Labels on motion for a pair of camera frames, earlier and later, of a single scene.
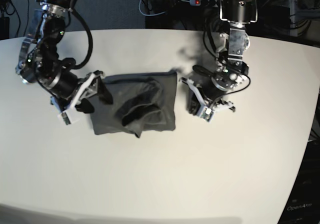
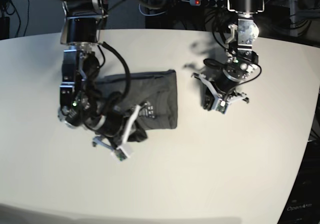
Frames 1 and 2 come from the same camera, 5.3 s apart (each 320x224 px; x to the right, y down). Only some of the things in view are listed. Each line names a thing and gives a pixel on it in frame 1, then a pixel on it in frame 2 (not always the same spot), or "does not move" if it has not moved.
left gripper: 87,86 -> 120,126
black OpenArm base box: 303,207 does not move
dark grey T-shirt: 141,102 does not move
